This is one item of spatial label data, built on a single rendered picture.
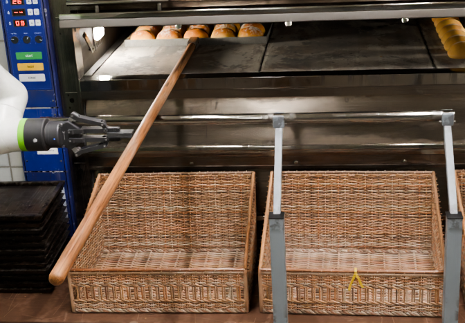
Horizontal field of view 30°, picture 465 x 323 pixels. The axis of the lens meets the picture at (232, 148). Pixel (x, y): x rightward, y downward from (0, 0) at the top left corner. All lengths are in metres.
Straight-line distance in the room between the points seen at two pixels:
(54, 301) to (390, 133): 1.22
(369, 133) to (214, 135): 0.52
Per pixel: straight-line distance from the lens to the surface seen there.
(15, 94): 2.53
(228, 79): 2.89
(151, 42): 3.36
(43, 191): 2.98
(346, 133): 2.92
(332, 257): 2.96
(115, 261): 3.02
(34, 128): 2.43
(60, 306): 2.82
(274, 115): 2.52
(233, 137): 2.94
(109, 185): 2.04
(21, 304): 2.87
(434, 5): 2.68
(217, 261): 2.95
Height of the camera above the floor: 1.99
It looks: 21 degrees down
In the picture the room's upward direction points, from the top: 3 degrees counter-clockwise
